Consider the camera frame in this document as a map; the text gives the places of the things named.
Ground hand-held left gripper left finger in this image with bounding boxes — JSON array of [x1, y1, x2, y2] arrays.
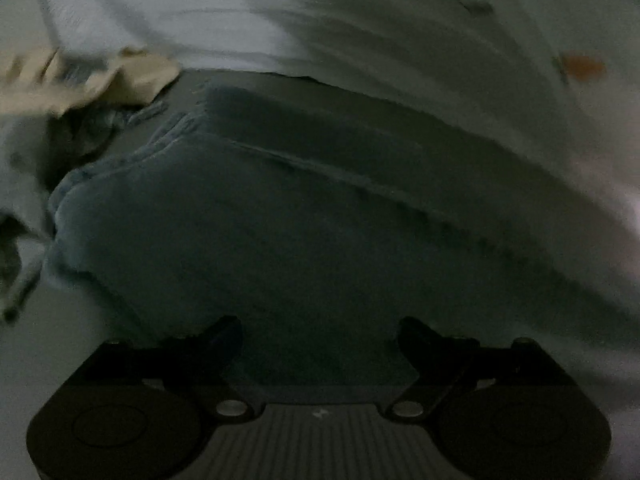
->
[[75, 315, 260, 421]]

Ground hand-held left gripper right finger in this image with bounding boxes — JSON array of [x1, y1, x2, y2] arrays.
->
[[383, 315, 572, 419]]

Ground blue jeans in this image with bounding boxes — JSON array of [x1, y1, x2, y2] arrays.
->
[[45, 82, 640, 392]]

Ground grey-blue crumpled garment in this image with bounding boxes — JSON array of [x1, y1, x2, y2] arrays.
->
[[0, 105, 123, 326]]

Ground beige crumpled garment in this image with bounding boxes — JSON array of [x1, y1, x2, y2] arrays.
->
[[0, 47, 182, 117]]

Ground carrot print sheet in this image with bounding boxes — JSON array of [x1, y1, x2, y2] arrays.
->
[[34, 0, 640, 241]]

